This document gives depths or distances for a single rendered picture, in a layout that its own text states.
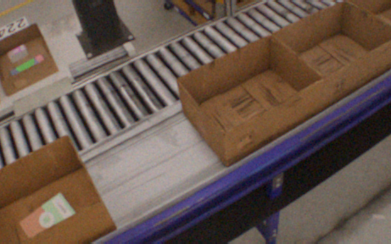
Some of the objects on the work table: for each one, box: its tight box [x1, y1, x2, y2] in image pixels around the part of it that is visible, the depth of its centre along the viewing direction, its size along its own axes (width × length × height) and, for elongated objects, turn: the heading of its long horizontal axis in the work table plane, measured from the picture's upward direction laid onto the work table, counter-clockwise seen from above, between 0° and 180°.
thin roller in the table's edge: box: [73, 51, 126, 77], centre depth 198 cm, size 2×28×2 cm, turn 124°
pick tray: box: [0, 23, 59, 97], centre depth 202 cm, size 28×38×10 cm
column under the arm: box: [71, 0, 135, 60], centre depth 198 cm, size 26×26×33 cm
